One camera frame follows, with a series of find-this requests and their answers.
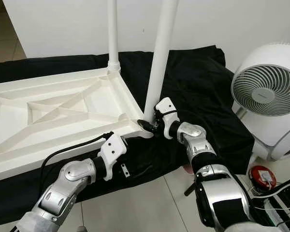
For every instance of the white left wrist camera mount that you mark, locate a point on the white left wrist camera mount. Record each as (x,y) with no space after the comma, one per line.
(112,150)

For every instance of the black metal floor rack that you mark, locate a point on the black metal floor rack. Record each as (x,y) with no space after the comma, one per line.
(285,217)

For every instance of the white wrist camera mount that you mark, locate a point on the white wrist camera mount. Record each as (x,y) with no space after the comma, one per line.
(112,150)
(164,106)

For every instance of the white plastic table leg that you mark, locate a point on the white plastic table leg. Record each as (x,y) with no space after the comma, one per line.
(162,53)
(113,29)

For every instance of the grey robot foot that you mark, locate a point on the grey robot foot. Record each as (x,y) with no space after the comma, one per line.
(81,229)

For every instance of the white standing fan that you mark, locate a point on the white standing fan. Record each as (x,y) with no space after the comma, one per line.
(268,89)

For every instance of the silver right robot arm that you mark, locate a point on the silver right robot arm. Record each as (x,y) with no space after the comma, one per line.
(198,140)

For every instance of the black metal stand pole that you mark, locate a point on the black metal stand pole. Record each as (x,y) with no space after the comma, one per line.
(189,188)

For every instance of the pink white round stool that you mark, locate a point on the pink white round stool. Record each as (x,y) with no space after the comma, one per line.
(188,168)

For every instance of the white plastic children table top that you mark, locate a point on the white plastic children table top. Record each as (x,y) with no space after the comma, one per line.
(67,96)

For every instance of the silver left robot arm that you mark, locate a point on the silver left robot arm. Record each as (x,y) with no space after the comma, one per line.
(67,186)

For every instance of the white green plastic tool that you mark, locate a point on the white green plastic tool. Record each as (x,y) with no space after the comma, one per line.
(274,212)

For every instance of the red floor object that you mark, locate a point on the red floor object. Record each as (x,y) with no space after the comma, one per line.
(263,177)

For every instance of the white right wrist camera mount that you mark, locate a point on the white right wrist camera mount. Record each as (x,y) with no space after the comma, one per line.
(164,106)

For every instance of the black table cloth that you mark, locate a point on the black table cloth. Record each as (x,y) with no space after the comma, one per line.
(208,96)

